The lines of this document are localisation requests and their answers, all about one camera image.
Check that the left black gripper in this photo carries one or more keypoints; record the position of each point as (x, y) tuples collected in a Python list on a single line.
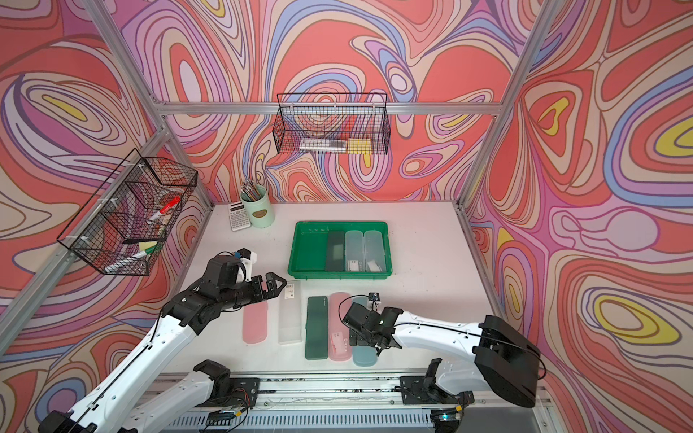
[(259, 293)]

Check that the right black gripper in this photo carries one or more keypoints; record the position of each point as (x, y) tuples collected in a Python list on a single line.
[(361, 339)]

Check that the dark green translucent pencil case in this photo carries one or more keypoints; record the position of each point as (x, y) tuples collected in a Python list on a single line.
[(335, 253)]

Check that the translucent white pencil case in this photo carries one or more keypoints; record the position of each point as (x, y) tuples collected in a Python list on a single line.
[(354, 251), (374, 251)]

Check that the green plastic storage tray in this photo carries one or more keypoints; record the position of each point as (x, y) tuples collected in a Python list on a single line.
[(309, 245)]

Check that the teal pencil case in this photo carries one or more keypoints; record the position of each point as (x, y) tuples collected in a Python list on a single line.
[(363, 356)]

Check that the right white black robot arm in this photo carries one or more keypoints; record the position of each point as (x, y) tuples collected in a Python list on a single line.
[(491, 351)]

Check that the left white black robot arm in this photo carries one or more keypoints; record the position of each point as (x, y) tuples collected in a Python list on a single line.
[(114, 405)]

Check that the clear rectangular pencil case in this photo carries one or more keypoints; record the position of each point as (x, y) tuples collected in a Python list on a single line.
[(289, 322)]

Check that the pink pencil case with sticker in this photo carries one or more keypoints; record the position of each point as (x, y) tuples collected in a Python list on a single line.
[(339, 349)]

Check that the pink pencil case far left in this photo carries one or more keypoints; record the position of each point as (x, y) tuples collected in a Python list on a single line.
[(255, 323)]

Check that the clear box in back basket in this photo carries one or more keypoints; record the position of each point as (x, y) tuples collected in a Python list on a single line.
[(323, 145)]

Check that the yellow box in back basket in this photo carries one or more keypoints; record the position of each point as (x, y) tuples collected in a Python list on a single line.
[(359, 146)]

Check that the white calculator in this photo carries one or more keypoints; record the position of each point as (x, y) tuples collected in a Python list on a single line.
[(238, 218)]

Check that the green pen holder cup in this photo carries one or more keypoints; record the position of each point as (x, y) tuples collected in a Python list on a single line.
[(261, 213)]

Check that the pencils in cup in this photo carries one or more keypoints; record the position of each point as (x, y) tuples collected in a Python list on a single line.
[(251, 192)]

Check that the red marker in basket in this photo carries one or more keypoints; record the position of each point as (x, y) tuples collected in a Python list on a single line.
[(172, 204)]

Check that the green white marker in basket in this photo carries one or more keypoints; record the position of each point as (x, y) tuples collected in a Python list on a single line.
[(145, 249)]

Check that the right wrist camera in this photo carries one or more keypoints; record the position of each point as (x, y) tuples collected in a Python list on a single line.
[(374, 299)]

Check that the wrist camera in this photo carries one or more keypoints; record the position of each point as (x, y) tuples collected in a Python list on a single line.
[(374, 299), (248, 260)]

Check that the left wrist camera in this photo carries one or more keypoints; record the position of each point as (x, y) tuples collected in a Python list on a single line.
[(248, 260)]

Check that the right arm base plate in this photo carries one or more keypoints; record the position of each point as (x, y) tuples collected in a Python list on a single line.
[(421, 390)]

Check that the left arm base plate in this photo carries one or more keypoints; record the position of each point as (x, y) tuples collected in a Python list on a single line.
[(232, 392)]

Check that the aluminium mounting rail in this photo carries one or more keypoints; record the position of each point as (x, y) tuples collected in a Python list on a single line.
[(373, 402)]

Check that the black wire basket on left wall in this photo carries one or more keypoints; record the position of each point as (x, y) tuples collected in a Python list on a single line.
[(114, 221)]

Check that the black wire basket on wall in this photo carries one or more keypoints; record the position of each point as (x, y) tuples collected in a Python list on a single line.
[(114, 221), (331, 115)]

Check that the black wire basket on back wall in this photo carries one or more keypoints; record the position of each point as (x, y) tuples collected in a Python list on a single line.
[(331, 115)]

